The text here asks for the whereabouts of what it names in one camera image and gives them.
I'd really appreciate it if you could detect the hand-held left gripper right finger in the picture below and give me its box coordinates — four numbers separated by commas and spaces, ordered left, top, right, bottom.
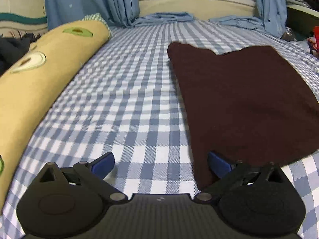
193, 151, 285, 204

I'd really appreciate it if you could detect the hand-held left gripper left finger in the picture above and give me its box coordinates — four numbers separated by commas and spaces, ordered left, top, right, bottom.
37, 152, 129, 205

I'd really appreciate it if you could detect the maroon printed t-shirt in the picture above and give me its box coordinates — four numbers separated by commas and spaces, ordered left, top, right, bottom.
167, 42, 319, 191

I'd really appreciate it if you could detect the blue checkered bedsheet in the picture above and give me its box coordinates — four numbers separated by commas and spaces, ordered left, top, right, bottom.
0, 20, 319, 239

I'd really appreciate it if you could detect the yellow avocado print blanket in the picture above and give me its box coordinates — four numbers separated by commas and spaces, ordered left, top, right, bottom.
0, 20, 112, 215

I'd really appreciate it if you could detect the dark clothing pile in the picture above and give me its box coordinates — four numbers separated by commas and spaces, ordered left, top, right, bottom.
0, 33, 41, 76

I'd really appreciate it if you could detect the green checked cloth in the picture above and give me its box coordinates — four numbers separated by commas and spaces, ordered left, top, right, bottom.
83, 12, 110, 30

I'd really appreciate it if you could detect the clear plastic bag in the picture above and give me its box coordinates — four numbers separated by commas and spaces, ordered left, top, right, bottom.
282, 27, 297, 42

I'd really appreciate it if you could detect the blue star print curtain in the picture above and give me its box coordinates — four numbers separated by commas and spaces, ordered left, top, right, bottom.
44, 0, 195, 29
209, 0, 288, 38

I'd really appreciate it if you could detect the cream teal striped throw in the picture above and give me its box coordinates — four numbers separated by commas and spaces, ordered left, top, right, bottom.
0, 11, 48, 39

